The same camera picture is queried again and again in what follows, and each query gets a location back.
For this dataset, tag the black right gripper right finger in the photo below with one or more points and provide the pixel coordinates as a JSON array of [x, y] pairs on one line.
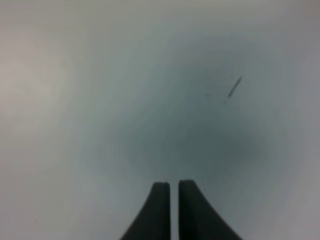
[[197, 219]]

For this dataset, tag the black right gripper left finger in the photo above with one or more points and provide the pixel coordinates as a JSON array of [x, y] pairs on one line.
[[153, 222]]

